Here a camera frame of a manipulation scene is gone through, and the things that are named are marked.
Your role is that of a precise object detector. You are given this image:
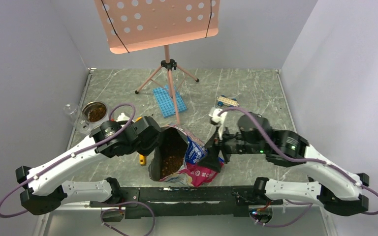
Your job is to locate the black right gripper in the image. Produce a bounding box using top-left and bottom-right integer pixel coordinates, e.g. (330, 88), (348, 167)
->
(195, 123), (264, 172)

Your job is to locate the yellow plastic scoop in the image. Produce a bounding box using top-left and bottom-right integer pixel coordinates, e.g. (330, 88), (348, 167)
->
(139, 154), (147, 166)

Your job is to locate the pink pet food bag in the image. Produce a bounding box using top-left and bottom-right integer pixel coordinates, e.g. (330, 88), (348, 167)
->
(148, 124), (218, 187)

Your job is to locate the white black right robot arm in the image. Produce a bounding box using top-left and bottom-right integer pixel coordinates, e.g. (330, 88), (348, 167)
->
(198, 108), (369, 216)

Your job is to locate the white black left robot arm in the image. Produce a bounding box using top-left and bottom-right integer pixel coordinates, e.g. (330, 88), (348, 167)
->
(16, 116), (161, 215)

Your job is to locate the grey double bowl feeder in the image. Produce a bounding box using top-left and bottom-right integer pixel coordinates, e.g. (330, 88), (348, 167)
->
(74, 101), (111, 135)

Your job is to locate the toy block car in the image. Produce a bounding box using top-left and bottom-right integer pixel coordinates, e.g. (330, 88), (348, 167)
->
(217, 95), (239, 107)

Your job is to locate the clear water bottle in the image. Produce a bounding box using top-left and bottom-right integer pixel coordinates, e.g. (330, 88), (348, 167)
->
(63, 103), (90, 134)

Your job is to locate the pink music stand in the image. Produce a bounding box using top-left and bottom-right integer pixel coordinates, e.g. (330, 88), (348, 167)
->
(94, 0), (220, 124)

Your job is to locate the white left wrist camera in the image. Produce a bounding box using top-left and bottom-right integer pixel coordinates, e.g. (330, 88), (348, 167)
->
(116, 112), (130, 123)

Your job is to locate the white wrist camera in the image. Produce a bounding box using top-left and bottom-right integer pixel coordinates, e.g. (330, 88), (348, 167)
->
(116, 112), (130, 123)
(209, 107), (227, 140)

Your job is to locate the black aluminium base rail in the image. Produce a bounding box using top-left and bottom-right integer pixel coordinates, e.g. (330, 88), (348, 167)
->
(42, 185), (327, 219)

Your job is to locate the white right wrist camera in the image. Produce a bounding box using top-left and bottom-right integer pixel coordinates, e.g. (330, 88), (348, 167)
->
(209, 107), (227, 140)

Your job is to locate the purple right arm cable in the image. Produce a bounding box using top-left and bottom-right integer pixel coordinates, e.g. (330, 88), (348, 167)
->
(218, 107), (378, 229)

